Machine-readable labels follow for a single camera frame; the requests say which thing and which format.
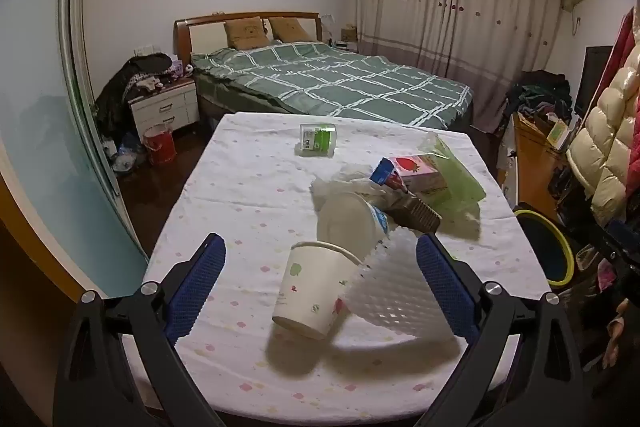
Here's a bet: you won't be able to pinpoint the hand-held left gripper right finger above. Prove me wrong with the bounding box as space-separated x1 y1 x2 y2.
415 233 593 427

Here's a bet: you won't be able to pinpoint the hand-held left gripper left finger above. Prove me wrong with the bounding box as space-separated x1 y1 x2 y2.
52 233 227 427

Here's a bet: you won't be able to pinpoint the white foam net sleeve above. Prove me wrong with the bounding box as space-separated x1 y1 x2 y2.
345 227 463 340

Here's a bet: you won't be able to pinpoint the black bin with yellow rim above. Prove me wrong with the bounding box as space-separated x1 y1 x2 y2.
512 203 576 286

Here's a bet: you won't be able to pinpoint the white paper cup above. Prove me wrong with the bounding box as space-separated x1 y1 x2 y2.
272 241 363 340

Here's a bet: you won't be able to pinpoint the white tissue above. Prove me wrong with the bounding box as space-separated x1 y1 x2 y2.
310 163 386 202

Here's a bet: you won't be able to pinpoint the brown ribbed plastic cup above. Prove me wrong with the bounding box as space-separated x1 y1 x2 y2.
385 197 443 233

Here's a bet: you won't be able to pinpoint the green plastic bag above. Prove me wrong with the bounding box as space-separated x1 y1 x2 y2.
417 132 487 215

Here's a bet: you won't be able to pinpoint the white dotted tablecloth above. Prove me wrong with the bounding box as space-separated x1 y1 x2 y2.
122 112 553 427

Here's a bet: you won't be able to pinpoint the pink milk carton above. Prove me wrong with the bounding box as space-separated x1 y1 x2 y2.
370 155 446 195

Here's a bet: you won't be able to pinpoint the white plastic container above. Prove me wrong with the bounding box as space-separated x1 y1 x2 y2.
316 193 393 260

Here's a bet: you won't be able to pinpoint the red bucket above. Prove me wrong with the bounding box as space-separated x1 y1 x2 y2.
143 123 178 166

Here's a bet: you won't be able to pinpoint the plastic bags on floor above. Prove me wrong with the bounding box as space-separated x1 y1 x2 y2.
102 134 148 172

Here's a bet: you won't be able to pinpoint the wooden desk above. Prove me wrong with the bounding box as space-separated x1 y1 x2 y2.
510 112 576 223

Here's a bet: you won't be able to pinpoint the white nightstand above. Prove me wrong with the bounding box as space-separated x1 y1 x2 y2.
129 77 200 138

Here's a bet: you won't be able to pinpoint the clear box with green label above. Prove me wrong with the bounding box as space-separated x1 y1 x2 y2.
299 123 337 156

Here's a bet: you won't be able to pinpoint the green white box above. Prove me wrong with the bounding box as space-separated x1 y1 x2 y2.
546 119 571 148

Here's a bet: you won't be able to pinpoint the pile of dark clothes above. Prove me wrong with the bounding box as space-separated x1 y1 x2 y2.
505 69 573 122

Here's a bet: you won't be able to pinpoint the glass sliding door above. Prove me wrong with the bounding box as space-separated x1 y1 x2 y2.
0 0 151 303

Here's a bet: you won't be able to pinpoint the cream puffy jacket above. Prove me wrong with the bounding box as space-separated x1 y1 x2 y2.
566 42 640 228

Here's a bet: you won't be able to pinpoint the green plaid blanket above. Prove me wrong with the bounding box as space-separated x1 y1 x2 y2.
191 42 473 130

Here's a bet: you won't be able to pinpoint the black television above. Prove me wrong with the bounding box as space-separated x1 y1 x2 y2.
574 46 613 118

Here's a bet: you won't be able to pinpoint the wooden bed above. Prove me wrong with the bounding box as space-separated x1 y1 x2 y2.
174 12 475 132

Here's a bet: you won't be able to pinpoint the brown pillow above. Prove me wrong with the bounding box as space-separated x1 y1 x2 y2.
223 18 273 49
268 17 313 42

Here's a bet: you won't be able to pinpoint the beige pink curtain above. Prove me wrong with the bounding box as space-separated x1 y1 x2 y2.
356 0 568 132

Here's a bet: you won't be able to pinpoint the red jacket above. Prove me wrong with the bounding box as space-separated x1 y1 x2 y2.
607 7 640 72

